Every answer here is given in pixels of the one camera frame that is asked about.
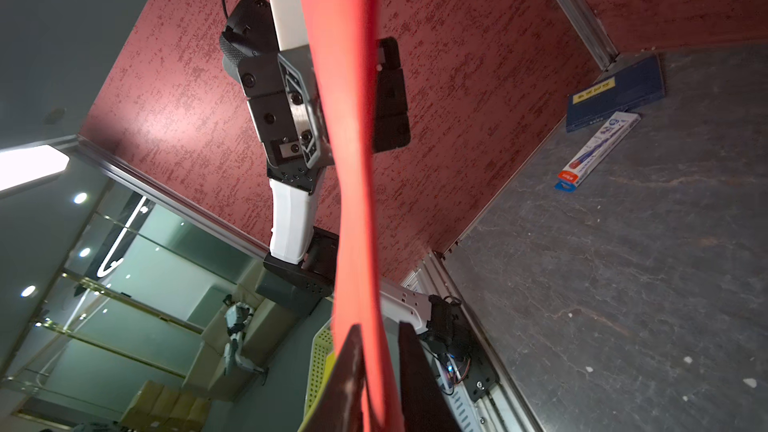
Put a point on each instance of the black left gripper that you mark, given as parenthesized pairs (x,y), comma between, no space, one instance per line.
(285,104)

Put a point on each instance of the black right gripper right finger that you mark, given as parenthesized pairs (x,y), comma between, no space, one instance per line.
(423,406)

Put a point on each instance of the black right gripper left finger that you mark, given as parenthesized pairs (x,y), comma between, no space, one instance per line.
(339,408)

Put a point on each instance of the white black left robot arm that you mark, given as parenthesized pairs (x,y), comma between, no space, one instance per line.
(300,268)

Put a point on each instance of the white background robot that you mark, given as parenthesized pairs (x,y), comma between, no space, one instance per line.
(238,317)

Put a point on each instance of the stacked cardboard boxes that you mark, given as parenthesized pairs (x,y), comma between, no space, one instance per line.
(158,407)

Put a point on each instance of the ceiling light panel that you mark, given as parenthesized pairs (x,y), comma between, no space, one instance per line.
(25,165)

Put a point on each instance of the white pencil box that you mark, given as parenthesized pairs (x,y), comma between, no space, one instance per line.
(595,150)

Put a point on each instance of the dark blue book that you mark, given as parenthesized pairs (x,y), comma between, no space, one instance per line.
(635,86)

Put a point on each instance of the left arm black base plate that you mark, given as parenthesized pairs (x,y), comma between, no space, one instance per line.
(451,338)

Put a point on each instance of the left aluminium corner post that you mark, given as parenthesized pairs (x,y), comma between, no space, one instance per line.
(591,32)

